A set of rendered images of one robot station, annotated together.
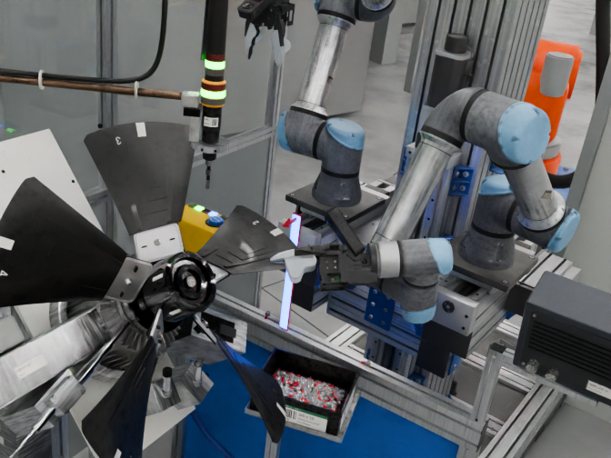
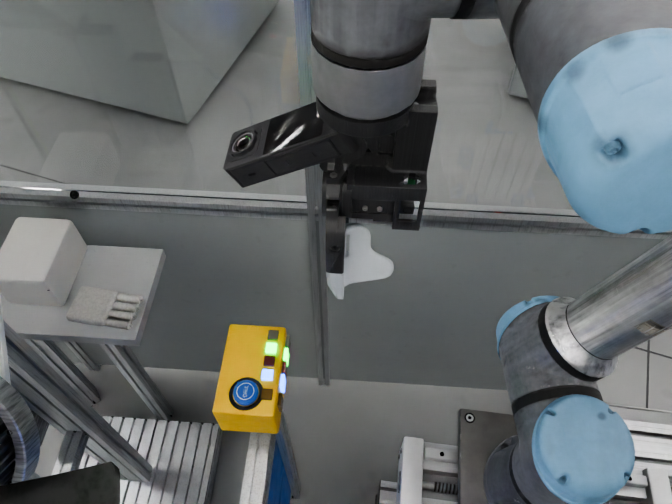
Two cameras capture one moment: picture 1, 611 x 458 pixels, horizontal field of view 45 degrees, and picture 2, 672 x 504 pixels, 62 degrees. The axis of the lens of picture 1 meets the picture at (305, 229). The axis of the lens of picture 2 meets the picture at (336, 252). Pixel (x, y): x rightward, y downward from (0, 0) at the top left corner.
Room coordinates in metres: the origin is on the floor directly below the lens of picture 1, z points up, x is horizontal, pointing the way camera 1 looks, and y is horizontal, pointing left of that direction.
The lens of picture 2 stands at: (1.70, -0.13, 1.93)
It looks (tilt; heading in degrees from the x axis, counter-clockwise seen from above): 55 degrees down; 64
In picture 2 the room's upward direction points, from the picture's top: straight up
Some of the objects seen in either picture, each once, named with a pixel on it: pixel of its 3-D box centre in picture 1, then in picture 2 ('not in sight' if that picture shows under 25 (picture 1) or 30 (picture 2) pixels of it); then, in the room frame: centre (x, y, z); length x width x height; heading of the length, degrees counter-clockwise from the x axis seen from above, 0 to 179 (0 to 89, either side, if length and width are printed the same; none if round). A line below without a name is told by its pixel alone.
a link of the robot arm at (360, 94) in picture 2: not in sight; (367, 62); (1.86, 0.15, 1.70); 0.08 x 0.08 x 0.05
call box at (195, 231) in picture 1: (201, 233); (254, 379); (1.74, 0.27, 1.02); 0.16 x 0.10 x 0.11; 60
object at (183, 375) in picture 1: (185, 385); not in sight; (1.25, 0.21, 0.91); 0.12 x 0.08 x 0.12; 60
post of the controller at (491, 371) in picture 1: (487, 383); not in sight; (1.33, -0.44, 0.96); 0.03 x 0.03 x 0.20; 60
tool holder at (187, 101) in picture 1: (205, 121); not in sight; (1.28, 0.20, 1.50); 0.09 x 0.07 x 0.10; 95
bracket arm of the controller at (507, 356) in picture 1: (543, 373); not in sight; (1.28, -0.53, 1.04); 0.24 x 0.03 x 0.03; 60
